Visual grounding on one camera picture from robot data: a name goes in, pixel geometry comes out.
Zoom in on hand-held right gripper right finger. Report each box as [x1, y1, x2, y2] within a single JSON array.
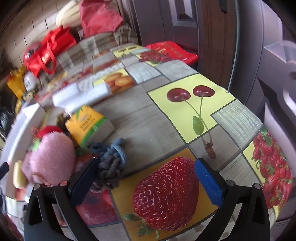
[[194, 158, 271, 241]]

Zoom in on blue grey knotted rope toy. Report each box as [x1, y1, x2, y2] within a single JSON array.
[[89, 138, 128, 190]]

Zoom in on white foam block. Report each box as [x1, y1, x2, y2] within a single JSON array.
[[52, 83, 81, 107], [67, 83, 113, 115]]

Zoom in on grey panel door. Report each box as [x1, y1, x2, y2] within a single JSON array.
[[126, 0, 202, 54]]

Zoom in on fruit print tablecloth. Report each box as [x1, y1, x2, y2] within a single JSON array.
[[5, 44, 294, 241]]

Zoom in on brown wooden door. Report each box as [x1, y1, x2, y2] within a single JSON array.
[[198, 0, 236, 90]]

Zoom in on plaid cloth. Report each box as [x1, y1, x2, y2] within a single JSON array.
[[58, 27, 139, 61]]

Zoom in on white helmet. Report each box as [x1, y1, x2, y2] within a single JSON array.
[[24, 72, 39, 91]]

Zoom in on black plastic bag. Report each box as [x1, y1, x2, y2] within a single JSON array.
[[0, 108, 15, 131]]

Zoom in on yellow tissue pack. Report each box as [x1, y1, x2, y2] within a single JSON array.
[[65, 104, 115, 148]]

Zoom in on cream ribbed cloth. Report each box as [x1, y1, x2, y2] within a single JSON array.
[[55, 0, 82, 27]]

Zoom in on white cardboard box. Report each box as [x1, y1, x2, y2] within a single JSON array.
[[0, 103, 47, 202]]

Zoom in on red tote bag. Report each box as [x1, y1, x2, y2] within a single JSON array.
[[24, 26, 77, 76]]

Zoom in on red cloth bag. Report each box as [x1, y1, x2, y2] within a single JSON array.
[[80, 0, 125, 38]]

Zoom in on pink plush strawberry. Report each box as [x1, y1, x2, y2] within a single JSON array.
[[23, 132, 77, 188]]

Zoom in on pale yellow plush toy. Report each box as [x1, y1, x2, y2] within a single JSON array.
[[13, 161, 28, 189]]

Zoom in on red bag on chair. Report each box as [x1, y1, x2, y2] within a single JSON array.
[[144, 41, 199, 66]]

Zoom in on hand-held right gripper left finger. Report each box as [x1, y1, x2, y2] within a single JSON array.
[[24, 158, 100, 241]]

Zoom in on red plush apple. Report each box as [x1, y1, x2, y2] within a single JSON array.
[[32, 125, 64, 140]]

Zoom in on yellow plastic bag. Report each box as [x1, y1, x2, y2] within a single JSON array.
[[7, 65, 27, 98]]

